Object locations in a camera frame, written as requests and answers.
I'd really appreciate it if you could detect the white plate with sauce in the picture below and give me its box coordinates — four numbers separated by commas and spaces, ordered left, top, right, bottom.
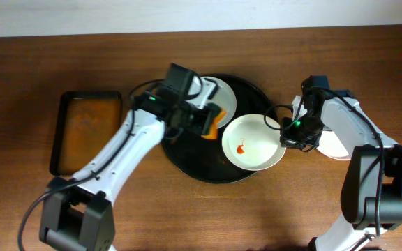
292, 96, 351, 160

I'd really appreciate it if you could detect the orange green scrub sponge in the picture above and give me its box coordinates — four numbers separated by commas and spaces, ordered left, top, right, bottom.
202, 109, 227, 140

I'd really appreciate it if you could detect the cream plate with sauce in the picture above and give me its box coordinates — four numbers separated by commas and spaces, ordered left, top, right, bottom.
221, 114, 286, 172

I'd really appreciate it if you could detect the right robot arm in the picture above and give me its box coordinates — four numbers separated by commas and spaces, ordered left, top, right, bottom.
280, 75, 402, 251

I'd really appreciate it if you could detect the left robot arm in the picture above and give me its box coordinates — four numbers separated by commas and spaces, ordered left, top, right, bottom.
39, 63, 223, 250

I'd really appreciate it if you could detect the round black serving tray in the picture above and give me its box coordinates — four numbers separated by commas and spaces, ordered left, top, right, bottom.
161, 73, 272, 184

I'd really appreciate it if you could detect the black rectangular water tray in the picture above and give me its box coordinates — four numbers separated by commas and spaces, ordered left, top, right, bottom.
50, 91, 123, 176

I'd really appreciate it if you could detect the grey-white plate with sauce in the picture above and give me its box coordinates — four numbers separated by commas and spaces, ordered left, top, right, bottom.
205, 76, 237, 129

